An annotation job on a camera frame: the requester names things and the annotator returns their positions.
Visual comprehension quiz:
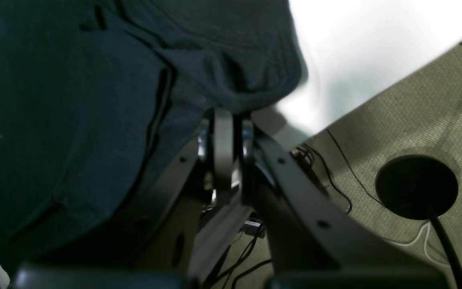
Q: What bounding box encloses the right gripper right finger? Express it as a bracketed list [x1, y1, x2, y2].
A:
[240, 118, 447, 281]

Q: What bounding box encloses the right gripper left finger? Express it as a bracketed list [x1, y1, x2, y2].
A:
[55, 108, 236, 281]

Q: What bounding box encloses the black T-shirt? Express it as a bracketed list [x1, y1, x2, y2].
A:
[0, 0, 302, 277]

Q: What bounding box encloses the black round floor base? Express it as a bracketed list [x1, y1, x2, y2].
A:
[375, 155, 459, 220]

